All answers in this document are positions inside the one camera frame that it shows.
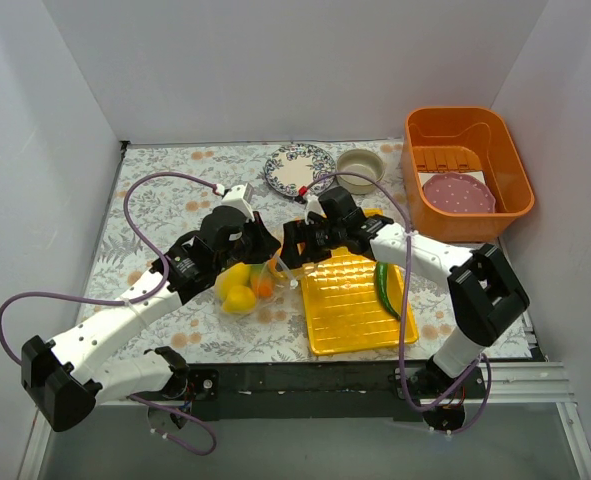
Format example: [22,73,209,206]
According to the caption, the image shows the orange mango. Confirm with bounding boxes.
[267,256,287,279]

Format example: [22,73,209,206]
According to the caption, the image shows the green red mango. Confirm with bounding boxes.
[249,263,271,284]

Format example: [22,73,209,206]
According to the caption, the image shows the clear zip top bag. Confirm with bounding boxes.
[213,259,306,317]

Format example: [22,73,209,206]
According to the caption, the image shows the yellow pear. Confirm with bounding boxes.
[222,285,257,314]

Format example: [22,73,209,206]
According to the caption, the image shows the green chili pepper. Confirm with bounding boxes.
[374,262,401,321]

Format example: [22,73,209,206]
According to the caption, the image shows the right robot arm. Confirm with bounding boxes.
[280,187,530,398]

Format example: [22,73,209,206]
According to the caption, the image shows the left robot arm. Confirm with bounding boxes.
[20,206,280,432]

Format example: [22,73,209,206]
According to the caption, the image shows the floral tablecloth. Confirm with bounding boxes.
[69,139,534,365]

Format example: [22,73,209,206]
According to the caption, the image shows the beige ceramic bowl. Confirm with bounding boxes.
[336,149,385,195]

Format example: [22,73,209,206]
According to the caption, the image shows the blue floral plate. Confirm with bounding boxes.
[263,143,336,198]

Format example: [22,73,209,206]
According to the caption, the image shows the yellow plastic tray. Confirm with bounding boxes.
[297,208,420,357]

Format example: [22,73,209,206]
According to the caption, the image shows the pink dotted plate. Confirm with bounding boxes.
[422,172,496,214]

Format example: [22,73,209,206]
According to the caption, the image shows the orange plastic basin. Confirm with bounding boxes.
[401,107,534,243]

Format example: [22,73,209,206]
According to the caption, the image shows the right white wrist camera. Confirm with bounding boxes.
[297,186,325,224]

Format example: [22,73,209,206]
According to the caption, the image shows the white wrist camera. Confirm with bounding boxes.
[297,186,325,224]
[222,184,254,221]

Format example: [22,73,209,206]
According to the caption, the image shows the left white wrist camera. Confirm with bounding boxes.
[222,184,254,221]

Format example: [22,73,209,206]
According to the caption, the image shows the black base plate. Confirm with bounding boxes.
[128,360,489,424]

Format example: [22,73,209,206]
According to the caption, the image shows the aluminium rail frame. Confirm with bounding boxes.
[20,362,591,479]

